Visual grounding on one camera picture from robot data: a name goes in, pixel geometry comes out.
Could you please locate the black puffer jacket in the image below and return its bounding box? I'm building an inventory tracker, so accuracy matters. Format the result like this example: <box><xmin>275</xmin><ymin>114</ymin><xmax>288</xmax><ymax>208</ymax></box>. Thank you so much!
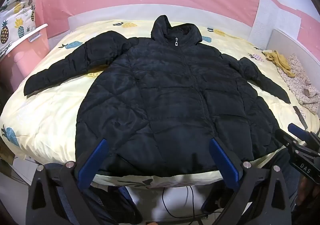
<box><xmin>24</xmin><ymin>16</ymin><xmax>290</xmax><ymax>177</ymax></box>

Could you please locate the person right hand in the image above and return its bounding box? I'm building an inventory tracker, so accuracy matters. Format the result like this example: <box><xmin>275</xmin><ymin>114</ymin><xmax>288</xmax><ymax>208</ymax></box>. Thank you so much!
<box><xmin>295</xmin><ymin>176</ymin><xmax>319</xmax><ymax>213</ymax></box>

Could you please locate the black remote on bed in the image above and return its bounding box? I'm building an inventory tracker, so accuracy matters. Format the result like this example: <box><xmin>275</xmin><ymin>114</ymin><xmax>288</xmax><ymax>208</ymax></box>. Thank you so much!
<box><xmin>293</xmin><ymin>106</ymin><xmax>308</xmax><ymax>130</ymax></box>

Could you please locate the yellow pineapple bed sheet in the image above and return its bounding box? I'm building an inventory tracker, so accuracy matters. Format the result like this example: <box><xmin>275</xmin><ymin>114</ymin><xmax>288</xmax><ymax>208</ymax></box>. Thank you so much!
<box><xmin>1</xmin><ymin>20</ymin><xmax>319</xmax><ymax>189</ymax></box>

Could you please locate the mustard yellow cloth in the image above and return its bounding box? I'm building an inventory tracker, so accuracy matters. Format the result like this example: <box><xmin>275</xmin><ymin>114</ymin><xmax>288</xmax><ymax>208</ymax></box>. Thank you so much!
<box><xmin>262</xmin><ymin>50</ymin><xmax>295</xmax><ymax>78</ymax></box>

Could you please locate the white headboard panel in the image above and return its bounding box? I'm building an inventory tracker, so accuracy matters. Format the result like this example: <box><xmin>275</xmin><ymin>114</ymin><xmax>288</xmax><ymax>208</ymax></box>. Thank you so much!
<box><xmin>266</xmin><ymin>29</ymin><xmax>320</xmax><ymax>89</ymax></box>

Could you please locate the pink storage box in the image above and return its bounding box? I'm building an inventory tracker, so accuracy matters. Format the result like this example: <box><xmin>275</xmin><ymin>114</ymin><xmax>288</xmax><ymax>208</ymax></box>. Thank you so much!
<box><xmin>1</xmin><ymin>24</ymin><xmax>49</xmax><ymax>94</ymax></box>

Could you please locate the pineapple print curtain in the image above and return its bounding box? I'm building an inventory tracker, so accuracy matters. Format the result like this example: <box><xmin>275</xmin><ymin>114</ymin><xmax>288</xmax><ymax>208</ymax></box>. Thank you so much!
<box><xmin>1</xmin><ymin>0</ymin><xmax>36</xmax><ymax>57</ymax></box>

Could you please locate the black cable under bed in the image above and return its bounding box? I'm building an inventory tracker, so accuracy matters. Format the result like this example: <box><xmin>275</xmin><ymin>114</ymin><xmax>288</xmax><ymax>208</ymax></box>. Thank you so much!
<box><xmin>161</xmin><ymin>184</ymin><xmax>208</xmax><ymax>219</ymax></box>

